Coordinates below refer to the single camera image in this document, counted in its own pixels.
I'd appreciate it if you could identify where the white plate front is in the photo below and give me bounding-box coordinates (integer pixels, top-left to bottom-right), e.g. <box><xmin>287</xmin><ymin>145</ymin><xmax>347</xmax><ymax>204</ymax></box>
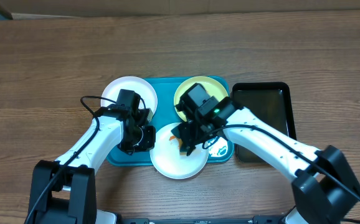
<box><xmin>149</xmin><ymin>123</ymin><xmax>209</xmax><ymax>179</ymax></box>

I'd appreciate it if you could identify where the white plate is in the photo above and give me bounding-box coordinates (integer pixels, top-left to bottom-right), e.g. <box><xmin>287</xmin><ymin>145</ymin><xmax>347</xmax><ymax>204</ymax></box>
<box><xmin>149</xmin><ymin>123</ymin><xmax>209</xmax><ymax>179</ymax></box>
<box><xmin>102</xmin><ymin>76</ymin><xmax>158</xmax><ymax>122</ymax></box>

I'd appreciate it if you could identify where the green yellow sponge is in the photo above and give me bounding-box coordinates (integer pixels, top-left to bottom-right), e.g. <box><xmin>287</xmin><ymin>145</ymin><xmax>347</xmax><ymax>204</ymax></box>
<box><xmin>169</xmin><ymin>128</ymin><xmax>188</xmax><ymax>156</ymax></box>

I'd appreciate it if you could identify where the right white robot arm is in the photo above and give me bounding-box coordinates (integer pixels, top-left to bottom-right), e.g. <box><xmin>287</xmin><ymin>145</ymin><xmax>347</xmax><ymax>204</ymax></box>
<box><xmin>173</xmin><ymin>96</ymin><xmax>360</xmax><ymax>223</ymax></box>

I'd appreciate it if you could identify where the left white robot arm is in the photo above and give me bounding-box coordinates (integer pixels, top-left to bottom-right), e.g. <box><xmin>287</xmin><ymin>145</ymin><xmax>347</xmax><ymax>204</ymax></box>
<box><xmin>26</xmin><ymin>104</ymin><xmax>155</xmax><ymax>223</ymax></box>

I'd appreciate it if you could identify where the teal plastic tray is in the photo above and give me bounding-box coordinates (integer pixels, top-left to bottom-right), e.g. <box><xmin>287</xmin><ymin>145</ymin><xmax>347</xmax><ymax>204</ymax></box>
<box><xmin>107</xmin><ymin>77</ymin><xmax>234</xmax><ymax>167</ymax></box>

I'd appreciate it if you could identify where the black water tray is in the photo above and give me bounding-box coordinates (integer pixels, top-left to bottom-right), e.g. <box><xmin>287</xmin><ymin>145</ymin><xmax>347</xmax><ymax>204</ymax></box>
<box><xmin>231</xmin><ymin>82</ymin><xmax>298</xmax><ymax>164</ymax></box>

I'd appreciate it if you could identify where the yellow-green plate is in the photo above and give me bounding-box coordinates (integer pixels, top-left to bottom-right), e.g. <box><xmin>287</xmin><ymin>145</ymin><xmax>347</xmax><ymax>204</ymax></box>
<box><xmin>174</xmin><ymin>76</ymin><xmax>229</xmax><ymax>106</ymax></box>

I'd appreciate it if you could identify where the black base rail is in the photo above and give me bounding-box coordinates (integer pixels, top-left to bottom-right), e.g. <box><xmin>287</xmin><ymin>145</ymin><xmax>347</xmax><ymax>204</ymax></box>
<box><xmin>117</xmin><ymin>215</ymin><xmax>284</xmax><ymax>224</ymax></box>

